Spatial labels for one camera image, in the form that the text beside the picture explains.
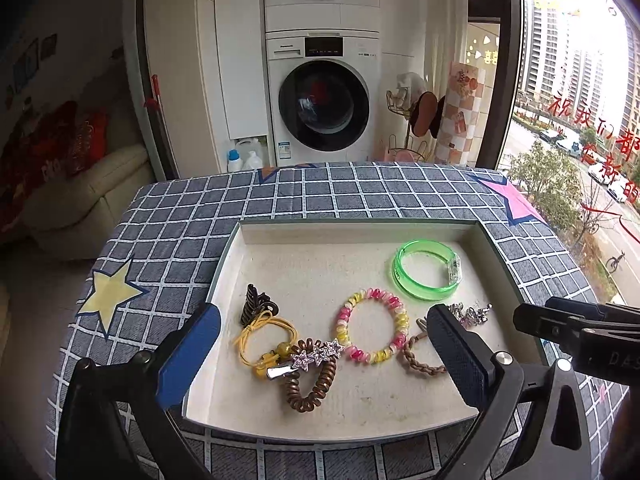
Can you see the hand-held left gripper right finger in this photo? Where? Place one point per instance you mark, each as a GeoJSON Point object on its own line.
{"type": "Point", "coordinates": [457, 355]}

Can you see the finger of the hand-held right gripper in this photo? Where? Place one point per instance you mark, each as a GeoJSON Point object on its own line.
{"type": "Point", "coordinates": [610, 316]}
{"type": "Point", "coordinates": [545, 327]}

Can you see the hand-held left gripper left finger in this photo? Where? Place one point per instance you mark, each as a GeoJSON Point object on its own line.
{"type": "Point", "coordinates": [192, 355]}

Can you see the silver rhinestone hair clip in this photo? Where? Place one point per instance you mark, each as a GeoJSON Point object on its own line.
{"type": "Point", "coordinates": [470, 316]}

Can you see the black hair claw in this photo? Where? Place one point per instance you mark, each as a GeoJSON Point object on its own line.
{"type": "Point", "coordinates": [255, 305]}

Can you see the green translucent bangle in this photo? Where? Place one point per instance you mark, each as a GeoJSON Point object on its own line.
{"type": "Point", "coordinates": [400, 280]}

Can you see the silver star hair clip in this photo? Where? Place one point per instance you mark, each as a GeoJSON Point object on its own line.
{"type": "Point", "coordinates": [315, 355]}

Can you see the white shallow tray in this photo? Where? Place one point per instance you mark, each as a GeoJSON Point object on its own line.
{"type": "Point", "coordinates": [310, 270]}

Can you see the person's right forearm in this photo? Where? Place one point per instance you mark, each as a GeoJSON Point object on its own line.
{"type": "Point", "coordinates": [625, 440]}

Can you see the blue checked star tablecloth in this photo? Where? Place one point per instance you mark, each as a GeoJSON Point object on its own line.
{"type": "Point", "coordinates": [175, 210]}

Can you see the cream sofa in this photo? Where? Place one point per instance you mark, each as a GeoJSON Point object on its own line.
{"type": "Point", "coordinates": [95, 195]}

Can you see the blue capped white bottle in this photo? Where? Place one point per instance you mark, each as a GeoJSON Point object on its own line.
{"type": "Point", "coordinates": [234, 160]}

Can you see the red window stickers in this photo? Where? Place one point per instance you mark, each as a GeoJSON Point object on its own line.
{"type": "Point", "coordinates": [590, 115]}

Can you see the clear plastic bottle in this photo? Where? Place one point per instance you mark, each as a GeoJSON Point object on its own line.
{"type": "Point", "coordinates": [253, 161]}

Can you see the white detergent jug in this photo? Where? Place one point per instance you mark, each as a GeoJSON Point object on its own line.
{"type": "Point", "coordinates": [252, 146]}

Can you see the checked patterned bag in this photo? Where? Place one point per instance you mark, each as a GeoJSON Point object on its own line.
{"type": "Point", "coordinates": [460, 115]}

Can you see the brown slippers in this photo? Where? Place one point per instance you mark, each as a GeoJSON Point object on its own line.
{"type": "Point", "coordinates": [425, 112]}

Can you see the red cushion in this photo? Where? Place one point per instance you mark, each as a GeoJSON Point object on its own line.
{"type": "Point", "coordinates": [50, 155]}

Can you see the white cloth on rack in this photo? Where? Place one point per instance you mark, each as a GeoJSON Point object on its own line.
{"type": "Point", "coordinates": [409, 87]}

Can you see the white washing machine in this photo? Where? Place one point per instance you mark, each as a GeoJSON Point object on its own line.
{"type": "Point", "coordinates": [325, 105]}

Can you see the white cabinet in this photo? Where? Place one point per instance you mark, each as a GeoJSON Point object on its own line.
{"type": "Point", "coordinates": [240, 60]}

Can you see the dark window frame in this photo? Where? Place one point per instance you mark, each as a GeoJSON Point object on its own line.
{"type": "Point", "coordinates": [507, 60]}

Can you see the wall picture frame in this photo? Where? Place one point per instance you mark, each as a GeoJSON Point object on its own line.
{"type": "Point", "coordinates": [26, 65]}
{"type": "Point", "coordinates": [48, 46]}

